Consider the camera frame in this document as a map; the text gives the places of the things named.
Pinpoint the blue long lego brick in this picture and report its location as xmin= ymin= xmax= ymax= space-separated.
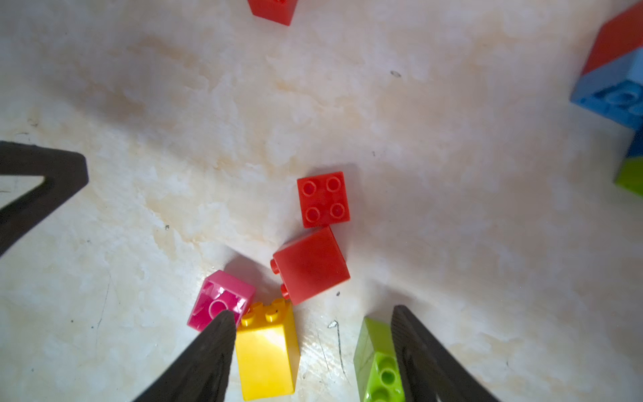
xmin=570 ymin=49 xmax=642 ymax=131

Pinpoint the magenta lego brick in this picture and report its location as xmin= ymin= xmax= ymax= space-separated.
xmin=187 ymin=271 xmax=256 ymax=332

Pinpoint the red square lego brick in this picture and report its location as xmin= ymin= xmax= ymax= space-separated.
xmin=581 ymin=1 xmax=642 ymax=75

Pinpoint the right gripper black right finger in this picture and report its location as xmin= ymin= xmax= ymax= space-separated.
xmin=391 ymin=305 xmax=498 ymax=402

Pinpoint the yellow lego brick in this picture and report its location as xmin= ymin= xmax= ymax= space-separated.
xmin=235 ymin=298 xmax=301 ymax=401

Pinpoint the lime green lego brick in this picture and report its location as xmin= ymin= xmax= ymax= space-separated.
xmin=614 ymin=157 xmax=643 ymax=197
xmin=353 ymin=318 xmax=405 ymax=402

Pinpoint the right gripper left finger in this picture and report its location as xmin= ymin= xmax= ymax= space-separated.
xmin=137 ymin=311 xmax=236 ymax=401

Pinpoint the red small lego brick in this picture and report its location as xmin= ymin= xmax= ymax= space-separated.
xmin=297 ymin=172 xmax=350 ymax=229

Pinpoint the blue small lego brick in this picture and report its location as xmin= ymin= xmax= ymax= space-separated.
xmin=626 ymin=129 xmax=643 ymax=158

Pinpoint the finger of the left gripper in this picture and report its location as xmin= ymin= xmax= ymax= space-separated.
xmin=0 ymin=140 xmax=90 ymax=257

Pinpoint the red long lego brick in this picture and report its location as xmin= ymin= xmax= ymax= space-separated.
xmin=248 ymin=0 xmax=298 ymax=26

